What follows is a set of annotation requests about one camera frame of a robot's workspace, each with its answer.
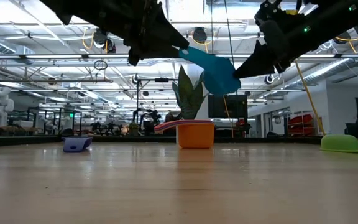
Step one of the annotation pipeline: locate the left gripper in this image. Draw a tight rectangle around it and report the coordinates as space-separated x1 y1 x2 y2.
82 0 190 67

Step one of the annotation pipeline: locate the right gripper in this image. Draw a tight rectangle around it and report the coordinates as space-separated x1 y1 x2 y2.
233 0 323 80

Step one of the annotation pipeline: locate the light blue measuring cup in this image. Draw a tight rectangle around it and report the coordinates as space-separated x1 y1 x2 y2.
178 46 242 96

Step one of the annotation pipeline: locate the red measuring cup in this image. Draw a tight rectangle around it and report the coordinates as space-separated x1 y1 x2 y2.
154 121 186 133

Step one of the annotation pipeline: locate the large orange measuring cup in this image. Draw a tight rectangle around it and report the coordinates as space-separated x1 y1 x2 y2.
177 123 215 149

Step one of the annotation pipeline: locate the green measuring cup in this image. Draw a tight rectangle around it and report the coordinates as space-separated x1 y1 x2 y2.
319 134 358 156

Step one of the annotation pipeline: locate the small dark blue measuring cup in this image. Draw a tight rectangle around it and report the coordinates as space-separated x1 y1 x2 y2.
62 136 93 153

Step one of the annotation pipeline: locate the black perforated computer case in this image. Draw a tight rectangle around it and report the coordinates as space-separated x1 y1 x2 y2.
208 95 249 119

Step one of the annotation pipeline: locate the snake plant in white pot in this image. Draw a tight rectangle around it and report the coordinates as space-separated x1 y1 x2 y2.
172 64 211 144

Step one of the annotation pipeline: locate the red bin rack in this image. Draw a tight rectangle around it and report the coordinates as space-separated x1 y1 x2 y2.
287 113 316 136

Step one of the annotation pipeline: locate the white robot figure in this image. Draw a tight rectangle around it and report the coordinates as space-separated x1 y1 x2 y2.
0 86 15 128

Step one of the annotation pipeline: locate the black ceiling cord reel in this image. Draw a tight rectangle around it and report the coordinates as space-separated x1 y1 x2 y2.
192 27 209 54
91 27 117 54

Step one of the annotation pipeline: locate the thin orange cable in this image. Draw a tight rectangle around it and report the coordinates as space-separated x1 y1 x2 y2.
222 96 235 138

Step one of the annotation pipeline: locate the black hanging cable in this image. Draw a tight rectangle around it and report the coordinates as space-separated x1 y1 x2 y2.
223 0 234 56

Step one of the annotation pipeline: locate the yellow extension cable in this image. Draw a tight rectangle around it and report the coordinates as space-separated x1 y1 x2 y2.
293 58 326 136

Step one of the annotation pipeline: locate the black cable loop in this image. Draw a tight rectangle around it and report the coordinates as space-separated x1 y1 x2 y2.
93 60 108 71

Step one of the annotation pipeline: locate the black frame cage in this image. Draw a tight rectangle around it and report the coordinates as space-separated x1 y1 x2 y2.
26 107 83 135

